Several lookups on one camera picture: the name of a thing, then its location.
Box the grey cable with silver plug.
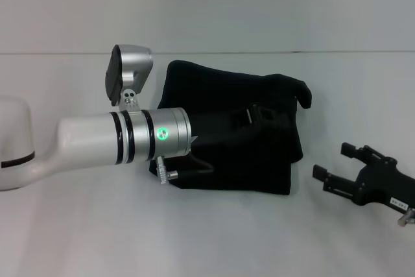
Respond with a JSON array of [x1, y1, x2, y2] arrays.
[[156, 156, 214, 186]]

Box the silver round plug connector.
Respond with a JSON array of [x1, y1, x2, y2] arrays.
[[397, 207, 415, 228]]

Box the black shirt with FREE print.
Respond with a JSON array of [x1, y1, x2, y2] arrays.
[[148, 59, 314, 197]]

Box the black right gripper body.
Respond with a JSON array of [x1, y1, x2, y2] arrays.
[[354, 156, 415, 213]]

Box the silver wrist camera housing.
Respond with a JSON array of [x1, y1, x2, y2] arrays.
[[104, 43, 153, 108]]

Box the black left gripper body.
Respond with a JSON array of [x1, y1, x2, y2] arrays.
[[187, 108, 249, 161]]

